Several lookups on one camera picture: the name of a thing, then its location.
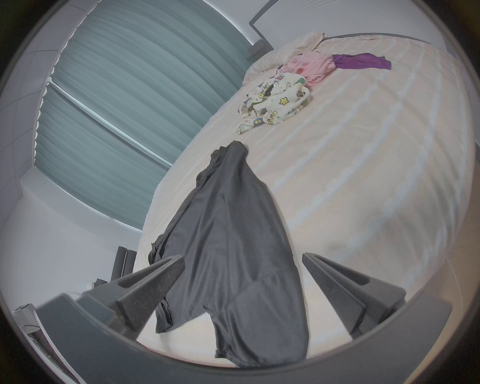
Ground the black T-shirt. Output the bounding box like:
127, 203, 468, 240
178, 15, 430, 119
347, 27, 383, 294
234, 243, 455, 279
148, 140, 310, 368

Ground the grey bedside table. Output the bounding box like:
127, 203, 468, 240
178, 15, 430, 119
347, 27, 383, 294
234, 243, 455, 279
247, 39, 273, 62

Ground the cream pillow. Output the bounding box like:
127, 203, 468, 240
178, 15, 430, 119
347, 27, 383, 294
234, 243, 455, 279
243, 32, 327, 85

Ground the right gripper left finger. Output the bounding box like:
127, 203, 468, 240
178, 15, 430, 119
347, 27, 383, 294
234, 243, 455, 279
80, 254, 187, 332

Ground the bed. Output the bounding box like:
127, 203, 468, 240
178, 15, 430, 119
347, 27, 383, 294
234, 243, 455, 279
137, 0, 477, 366

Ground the purple garment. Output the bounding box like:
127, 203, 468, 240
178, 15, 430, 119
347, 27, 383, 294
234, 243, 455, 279
332, 52, 392, 72

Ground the blue-green curtain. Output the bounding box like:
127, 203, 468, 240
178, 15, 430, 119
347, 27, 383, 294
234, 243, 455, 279
50, 0, 263, 167
34, 84, 173, 231

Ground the black chest of drawers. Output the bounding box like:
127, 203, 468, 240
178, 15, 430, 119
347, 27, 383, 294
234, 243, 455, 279
110, 247, 137, 284

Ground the pink garment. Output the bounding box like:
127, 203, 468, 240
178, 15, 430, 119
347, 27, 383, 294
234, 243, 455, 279
277, 52, 336, 89

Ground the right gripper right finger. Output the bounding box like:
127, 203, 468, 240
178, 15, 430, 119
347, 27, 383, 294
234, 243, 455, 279
302, 251, 407, 335

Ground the white printed pyjama top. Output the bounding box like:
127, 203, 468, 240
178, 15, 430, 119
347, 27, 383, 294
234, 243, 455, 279
234, 73, 312, 136

